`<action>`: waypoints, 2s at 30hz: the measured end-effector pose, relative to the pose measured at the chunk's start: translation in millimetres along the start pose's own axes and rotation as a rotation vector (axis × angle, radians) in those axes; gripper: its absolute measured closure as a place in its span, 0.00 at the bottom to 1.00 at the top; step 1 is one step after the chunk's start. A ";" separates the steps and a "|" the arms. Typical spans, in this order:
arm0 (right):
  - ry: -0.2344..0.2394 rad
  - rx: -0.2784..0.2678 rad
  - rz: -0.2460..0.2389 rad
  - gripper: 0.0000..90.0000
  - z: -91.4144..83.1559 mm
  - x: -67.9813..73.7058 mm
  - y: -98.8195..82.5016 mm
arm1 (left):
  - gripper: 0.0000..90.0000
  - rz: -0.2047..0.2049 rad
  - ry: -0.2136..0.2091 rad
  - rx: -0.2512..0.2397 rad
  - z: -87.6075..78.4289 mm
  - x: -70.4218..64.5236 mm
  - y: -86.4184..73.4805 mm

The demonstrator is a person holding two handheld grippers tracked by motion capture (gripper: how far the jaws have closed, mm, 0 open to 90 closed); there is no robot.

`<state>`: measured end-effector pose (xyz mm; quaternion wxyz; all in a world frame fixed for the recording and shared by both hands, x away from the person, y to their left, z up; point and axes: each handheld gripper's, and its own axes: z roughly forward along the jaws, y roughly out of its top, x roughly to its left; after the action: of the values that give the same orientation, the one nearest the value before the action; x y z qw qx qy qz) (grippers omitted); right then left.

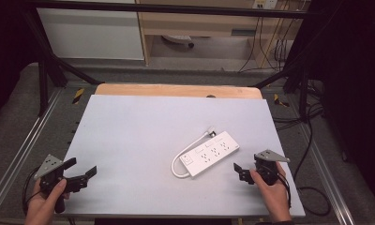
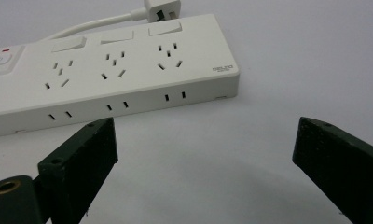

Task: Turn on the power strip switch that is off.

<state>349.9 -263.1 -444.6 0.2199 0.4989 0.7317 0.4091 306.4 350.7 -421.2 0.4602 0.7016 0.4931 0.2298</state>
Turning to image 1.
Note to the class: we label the white wall socket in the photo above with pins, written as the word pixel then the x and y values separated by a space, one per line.
pixel 265 3

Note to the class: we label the pale grey table board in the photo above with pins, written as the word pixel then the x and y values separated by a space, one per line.
pixel 129 140

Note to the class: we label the white flat device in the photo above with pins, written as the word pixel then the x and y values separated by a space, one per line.
pixel 177 38

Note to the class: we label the wooden table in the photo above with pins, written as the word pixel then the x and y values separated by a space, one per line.
pixel 163 90

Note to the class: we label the white cabinet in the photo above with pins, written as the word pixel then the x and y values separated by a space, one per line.
pixel 88 34

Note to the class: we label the dark curtain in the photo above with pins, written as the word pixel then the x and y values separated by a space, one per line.
pixel 354 78
pixel 7 47

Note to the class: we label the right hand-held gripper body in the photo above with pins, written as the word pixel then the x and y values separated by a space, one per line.
pixel 267 165

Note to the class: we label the aluminium floor rail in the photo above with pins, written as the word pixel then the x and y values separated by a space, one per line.
pixel 326 168
pixel 23 143

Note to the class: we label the white power strip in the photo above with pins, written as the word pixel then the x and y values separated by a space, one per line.
pixel 211 154

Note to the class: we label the person's right hand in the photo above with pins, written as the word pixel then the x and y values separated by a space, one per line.
pixel 274 197

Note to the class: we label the light wooden desk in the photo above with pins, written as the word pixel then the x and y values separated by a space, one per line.
pixel 188 25

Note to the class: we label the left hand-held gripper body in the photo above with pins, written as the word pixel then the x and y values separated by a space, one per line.
pixel 50 165

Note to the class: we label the yellow black tape strip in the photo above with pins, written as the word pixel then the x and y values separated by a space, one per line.
pixel 78 95
pixel 280 100

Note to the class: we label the person's left hand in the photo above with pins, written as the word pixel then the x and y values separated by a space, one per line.
pixel 43 204

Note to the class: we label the black metal frame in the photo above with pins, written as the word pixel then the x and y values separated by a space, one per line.
pixel 163 7

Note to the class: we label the white grey plug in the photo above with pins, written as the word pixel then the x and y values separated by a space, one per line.
pixel 212 132

